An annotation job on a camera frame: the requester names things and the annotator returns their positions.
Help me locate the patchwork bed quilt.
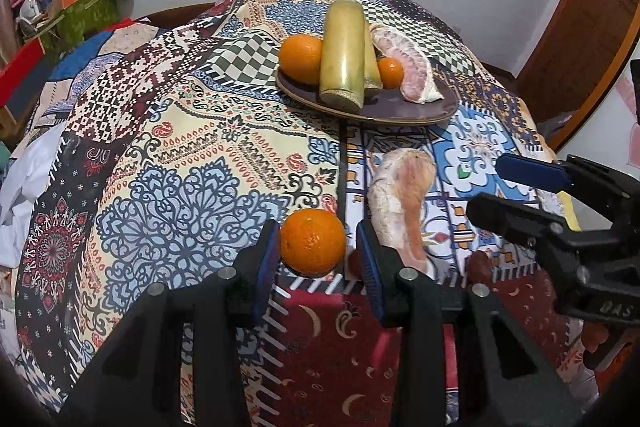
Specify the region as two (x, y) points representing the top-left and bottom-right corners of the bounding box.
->
(20, 19), (166, 128)

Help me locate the wooden bed frame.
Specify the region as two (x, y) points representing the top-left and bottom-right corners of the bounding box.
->
(130, 2), (236, 26)

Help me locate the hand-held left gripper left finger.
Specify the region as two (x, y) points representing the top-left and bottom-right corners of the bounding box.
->
(65, 219), (281, 427)

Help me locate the dark purple plate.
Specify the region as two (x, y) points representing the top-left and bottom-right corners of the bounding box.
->
(275, 67), (458, 126)

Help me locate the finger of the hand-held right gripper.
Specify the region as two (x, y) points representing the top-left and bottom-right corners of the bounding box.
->
(467, 192), (567, 253)
(496, 152), (640, 208)

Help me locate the white crumpled cloth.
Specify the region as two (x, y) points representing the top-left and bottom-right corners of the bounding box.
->
(0, 122), (68, 268)

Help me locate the large orange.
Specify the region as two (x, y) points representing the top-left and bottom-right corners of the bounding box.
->
(278, 34), (325, 86)
(280, 208), (347, 278)

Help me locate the patterned patchwork tablecloth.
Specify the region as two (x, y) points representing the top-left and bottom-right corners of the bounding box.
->
(12, 0), (586, 427)

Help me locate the white heart-print wardrobe door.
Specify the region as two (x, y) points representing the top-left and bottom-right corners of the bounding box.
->
(555, 57), (640, 180)

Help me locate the green cardboard box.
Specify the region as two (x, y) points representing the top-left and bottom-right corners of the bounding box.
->
(37, 0), (121, 52)

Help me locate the brown wooden door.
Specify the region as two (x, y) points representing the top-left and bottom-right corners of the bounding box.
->
(515, 0), (640, 152)

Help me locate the small tangerine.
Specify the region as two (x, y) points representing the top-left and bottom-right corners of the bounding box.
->
(376, 57), (405, 89)

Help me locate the peeled sugarcane piece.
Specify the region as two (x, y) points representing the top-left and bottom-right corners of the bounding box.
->
(320, 0), (370, 110)
(362, 34), (383, 95)

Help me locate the red box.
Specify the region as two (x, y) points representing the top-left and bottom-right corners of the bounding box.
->
(0, 39), (43, 108)

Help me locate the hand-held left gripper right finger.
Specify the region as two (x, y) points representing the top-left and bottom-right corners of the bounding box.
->
(356, 219), (586, 427)

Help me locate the peeled pomelo segment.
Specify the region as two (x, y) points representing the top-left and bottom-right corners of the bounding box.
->
(367, 148), (437, 280)
(370, 24), (445, 104)

